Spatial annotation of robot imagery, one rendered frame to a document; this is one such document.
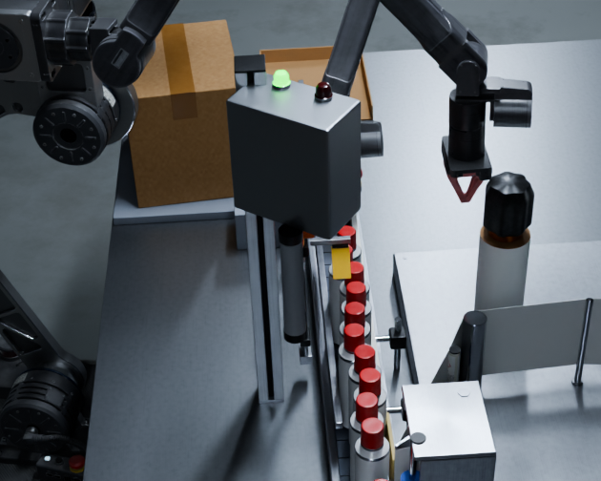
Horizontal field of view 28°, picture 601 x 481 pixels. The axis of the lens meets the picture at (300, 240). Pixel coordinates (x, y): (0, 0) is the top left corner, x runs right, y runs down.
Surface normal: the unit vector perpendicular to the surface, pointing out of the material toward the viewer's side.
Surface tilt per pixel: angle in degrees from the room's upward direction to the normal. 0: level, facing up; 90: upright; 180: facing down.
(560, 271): 0
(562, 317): 90
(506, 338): 90
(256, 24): 0
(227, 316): 0
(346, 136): 90
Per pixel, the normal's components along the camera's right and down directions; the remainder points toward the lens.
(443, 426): -0.03, -0.79
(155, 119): 0.16, 0.60
